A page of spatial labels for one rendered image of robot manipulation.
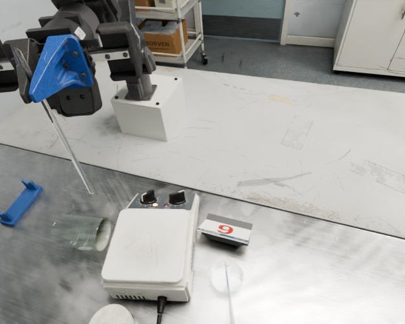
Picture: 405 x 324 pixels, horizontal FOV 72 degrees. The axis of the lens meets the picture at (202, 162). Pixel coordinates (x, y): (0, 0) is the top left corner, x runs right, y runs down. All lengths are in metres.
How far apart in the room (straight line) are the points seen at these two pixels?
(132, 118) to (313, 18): 2.73
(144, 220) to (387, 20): 2.46
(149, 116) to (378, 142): 0.55
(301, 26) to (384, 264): 2.89
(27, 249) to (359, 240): 0.62
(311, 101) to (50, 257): 0.74
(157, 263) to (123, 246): 0.06
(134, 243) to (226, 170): 0.28
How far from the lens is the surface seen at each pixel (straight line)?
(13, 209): 0.72
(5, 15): 2.06
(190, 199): 0.54
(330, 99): 0.88
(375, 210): 0.64
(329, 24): 3.28
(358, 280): 0.55
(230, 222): 0.55
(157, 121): 0.68
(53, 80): 0.32
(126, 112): 0.72
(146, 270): 0.44
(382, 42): 2.75
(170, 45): 2.59
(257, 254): 0.53
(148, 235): 0.46
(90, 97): 0.40
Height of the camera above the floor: 1.38
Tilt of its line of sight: 47 degrees down
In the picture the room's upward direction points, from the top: 6 degrees counter-clockwise
